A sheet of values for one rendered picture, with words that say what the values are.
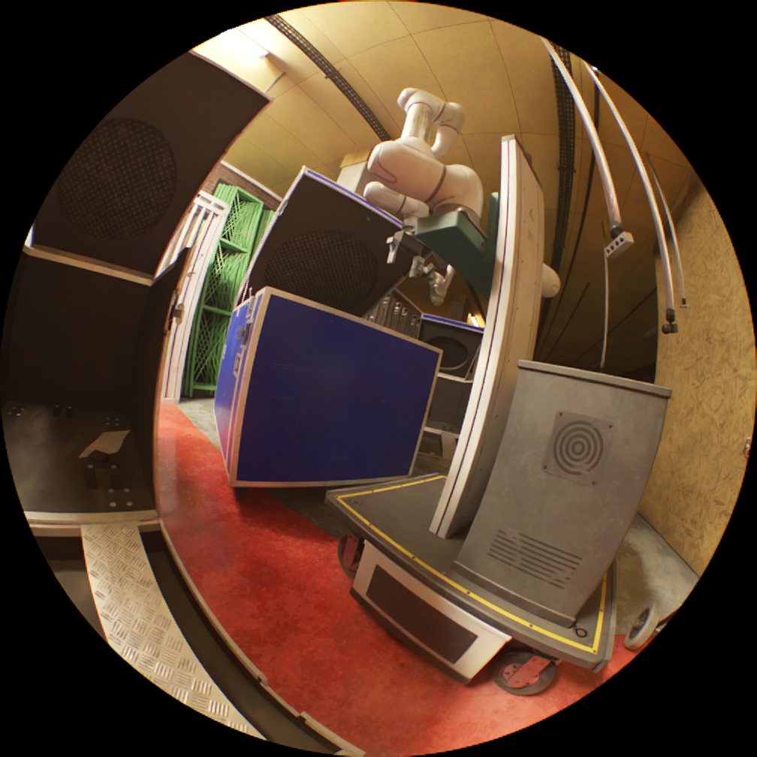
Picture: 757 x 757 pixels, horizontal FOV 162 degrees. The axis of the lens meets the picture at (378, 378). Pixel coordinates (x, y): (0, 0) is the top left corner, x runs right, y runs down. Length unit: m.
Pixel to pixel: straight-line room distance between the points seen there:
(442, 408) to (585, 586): 4.24
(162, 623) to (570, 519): 0.88
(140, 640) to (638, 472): 1.02
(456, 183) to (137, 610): 1.39
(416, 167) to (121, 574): 1.33
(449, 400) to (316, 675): 4.35
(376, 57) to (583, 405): 2.74
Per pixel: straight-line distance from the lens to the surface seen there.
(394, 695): 0.83
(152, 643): 0.74
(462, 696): 0.89
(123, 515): 0.95
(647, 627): 1.23
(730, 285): 2.70
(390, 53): 2.74
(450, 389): 4.63
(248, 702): 0.75
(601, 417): 0.56
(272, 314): 1.03
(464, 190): 0.90
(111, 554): 0.86
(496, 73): 2.70
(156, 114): 1.41
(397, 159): 0.85
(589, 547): 0.61
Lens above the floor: 0.74
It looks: 1 degrees down
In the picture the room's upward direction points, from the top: 14 degrees clockwise
